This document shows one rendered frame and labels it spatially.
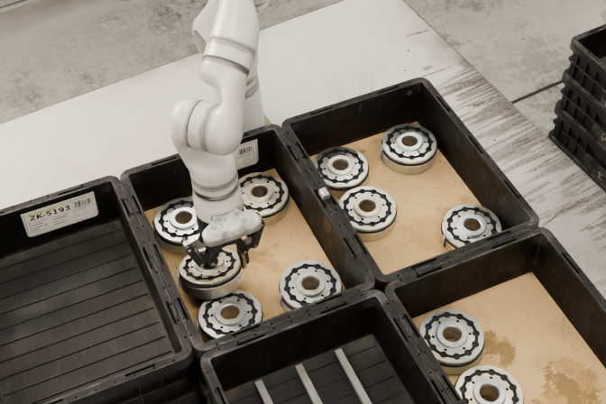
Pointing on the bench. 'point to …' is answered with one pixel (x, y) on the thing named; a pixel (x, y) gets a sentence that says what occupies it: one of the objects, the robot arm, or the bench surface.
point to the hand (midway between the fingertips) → (227, 262)
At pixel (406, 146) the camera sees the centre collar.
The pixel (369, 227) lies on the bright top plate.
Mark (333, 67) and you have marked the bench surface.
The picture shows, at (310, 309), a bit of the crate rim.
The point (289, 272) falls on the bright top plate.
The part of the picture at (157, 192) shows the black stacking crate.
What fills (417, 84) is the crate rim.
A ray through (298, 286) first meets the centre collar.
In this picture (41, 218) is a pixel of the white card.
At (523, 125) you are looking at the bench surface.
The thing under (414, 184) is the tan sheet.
